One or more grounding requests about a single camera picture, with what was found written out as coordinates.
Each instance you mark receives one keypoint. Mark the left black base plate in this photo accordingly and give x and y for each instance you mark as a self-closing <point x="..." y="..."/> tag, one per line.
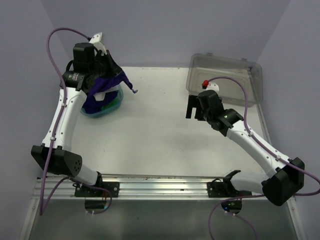
<point x="82" y="191"/>

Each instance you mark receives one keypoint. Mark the blue plastic bin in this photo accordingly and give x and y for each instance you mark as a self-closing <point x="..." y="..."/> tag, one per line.
<point x="103" y="103"/>

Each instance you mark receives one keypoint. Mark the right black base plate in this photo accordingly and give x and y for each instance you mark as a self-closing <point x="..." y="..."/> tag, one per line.
<point x="217" y="189"/>

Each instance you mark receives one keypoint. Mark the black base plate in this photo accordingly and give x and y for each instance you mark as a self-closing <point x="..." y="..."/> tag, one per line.
<point x="217" y="189"/>
<point x="82" y="191"/>

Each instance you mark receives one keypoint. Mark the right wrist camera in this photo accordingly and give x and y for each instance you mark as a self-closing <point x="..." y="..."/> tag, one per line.
<point x="210" y="85"/>

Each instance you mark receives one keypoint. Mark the green towel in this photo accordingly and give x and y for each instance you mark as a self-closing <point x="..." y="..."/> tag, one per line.
<point x="114" y="104"/>

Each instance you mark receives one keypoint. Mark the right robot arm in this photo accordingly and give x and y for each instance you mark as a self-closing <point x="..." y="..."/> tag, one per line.
<point x="282" y="178"/>

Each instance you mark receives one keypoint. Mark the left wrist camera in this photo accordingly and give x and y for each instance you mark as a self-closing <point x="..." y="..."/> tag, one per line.
<point x="97" y="41"/>

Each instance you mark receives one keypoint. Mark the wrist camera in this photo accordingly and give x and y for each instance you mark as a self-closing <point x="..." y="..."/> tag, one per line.
<point x="210" y="85"/>
<point x="97" y="41"/>

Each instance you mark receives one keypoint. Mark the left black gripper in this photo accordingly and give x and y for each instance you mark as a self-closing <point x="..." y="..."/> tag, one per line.
<point x="113" y="67"/>

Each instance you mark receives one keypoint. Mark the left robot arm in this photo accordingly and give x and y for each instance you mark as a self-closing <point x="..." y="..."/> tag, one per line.
<point x="55" y="155"/>

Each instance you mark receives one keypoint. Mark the grey transparent plastic bin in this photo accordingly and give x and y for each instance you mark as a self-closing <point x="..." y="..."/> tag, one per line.
<point x="247" y="73"/>

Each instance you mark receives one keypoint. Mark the aluminium mounting rail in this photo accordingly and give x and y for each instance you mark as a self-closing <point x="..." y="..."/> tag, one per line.
<point x="134" y="187"/>

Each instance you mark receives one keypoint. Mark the purple towel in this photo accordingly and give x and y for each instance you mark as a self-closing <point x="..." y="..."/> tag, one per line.
<point x="104" y="83"/>

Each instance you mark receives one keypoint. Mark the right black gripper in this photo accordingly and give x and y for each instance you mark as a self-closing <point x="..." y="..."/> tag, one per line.
<point x="193" y="102"/>

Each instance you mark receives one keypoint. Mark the white towel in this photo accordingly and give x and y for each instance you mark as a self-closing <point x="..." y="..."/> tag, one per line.
<point x="107" y="94"/>

